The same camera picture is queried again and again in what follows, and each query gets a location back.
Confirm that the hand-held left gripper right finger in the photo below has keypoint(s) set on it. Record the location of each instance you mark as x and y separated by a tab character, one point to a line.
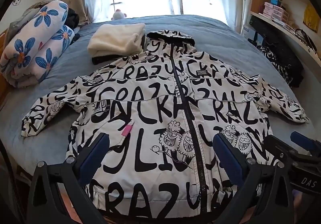
227	156

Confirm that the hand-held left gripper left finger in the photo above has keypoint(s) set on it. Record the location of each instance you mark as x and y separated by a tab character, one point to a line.
96	153

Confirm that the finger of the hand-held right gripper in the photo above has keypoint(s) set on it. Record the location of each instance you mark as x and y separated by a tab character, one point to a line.
302	138
283	148

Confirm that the white black-lettered hooded jacket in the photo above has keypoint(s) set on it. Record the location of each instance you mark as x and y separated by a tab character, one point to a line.
150	113

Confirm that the grey-blue bed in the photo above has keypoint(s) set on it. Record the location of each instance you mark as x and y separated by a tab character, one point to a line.
75	68

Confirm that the folded black garment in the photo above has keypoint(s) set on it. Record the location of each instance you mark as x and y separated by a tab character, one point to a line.
100	60

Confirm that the folded cream fleece garment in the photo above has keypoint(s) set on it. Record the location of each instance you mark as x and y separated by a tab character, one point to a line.
112	38

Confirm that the white and blue carton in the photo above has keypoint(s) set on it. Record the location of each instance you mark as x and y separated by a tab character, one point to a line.
250	32

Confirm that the yellow cloth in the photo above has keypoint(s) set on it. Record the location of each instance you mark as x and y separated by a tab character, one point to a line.
311	18

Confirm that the blue floral folded quilt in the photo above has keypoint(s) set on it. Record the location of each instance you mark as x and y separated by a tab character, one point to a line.
37	46

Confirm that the pink drawer organizer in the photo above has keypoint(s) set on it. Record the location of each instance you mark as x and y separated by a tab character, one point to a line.
275	12

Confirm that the black crumpled clothing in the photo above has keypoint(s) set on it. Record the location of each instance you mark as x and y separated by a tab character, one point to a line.
72	19

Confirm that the small blue box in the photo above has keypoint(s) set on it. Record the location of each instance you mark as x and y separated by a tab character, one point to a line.
273	2

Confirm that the small white plush toy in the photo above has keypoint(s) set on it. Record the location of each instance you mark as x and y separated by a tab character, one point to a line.
119	15

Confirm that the grey crumpled clothing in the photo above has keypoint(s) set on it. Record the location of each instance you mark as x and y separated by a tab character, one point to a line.
16	27

